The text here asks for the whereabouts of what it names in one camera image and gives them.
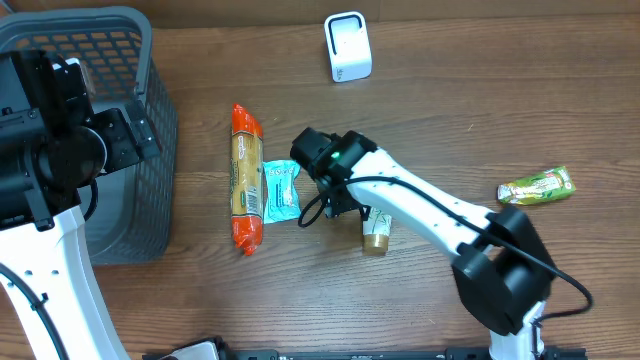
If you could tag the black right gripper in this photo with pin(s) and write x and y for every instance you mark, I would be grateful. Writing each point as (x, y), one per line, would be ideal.
(341, 202)

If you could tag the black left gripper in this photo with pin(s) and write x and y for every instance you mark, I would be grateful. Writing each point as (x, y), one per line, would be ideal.
(138, 132)

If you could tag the white floral cream tube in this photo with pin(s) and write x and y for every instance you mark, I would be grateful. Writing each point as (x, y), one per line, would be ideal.
(376, 233)

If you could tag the teal snack packet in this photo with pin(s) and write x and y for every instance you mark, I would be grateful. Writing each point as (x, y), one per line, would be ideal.
(282, 202)

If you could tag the orange spaghetti pasta packet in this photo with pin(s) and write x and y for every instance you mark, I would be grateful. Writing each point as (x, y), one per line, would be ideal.
(246, 180)

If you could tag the green jasmine tea pouch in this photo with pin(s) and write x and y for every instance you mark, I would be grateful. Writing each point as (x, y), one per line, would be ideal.
(547, 186)

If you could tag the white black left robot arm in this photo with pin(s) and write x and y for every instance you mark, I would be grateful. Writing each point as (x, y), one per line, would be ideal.
(52, 144)

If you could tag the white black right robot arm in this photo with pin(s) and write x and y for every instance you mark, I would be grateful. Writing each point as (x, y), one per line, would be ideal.
(501, 268)

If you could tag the white barcode scanner stand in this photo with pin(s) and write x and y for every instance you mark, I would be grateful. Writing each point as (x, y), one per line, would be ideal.
(348, 45)

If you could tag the grey plastic shopping basket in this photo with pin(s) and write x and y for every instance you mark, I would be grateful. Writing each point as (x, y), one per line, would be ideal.
(131, 223)

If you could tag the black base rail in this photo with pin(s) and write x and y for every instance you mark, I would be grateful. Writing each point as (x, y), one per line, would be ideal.
(217, 349)

